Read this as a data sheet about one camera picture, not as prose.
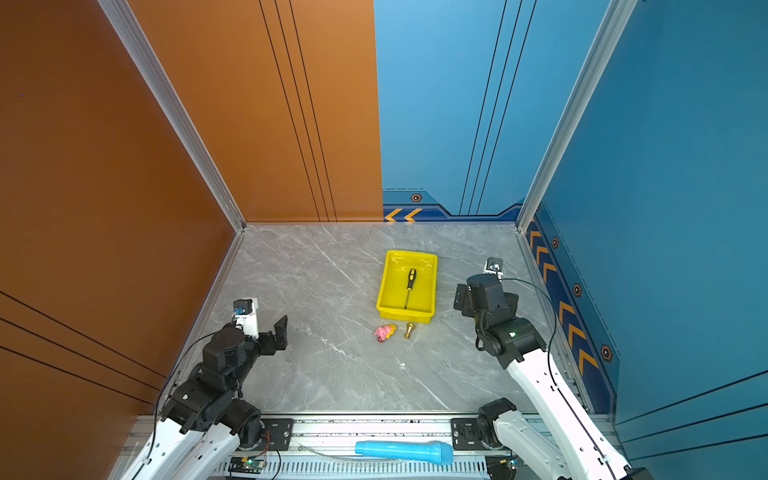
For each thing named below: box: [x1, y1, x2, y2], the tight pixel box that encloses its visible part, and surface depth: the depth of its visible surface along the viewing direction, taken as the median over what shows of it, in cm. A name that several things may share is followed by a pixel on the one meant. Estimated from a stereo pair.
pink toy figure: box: [374, 324, 397, 343], surface depth 89 cm
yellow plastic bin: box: [376, 250, 438, 324], surface depth 101 cm
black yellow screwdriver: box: [404, 268, 417, 309], surface depth 104 cm
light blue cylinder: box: [355, 441, 454, 466], surface depth 70 cm
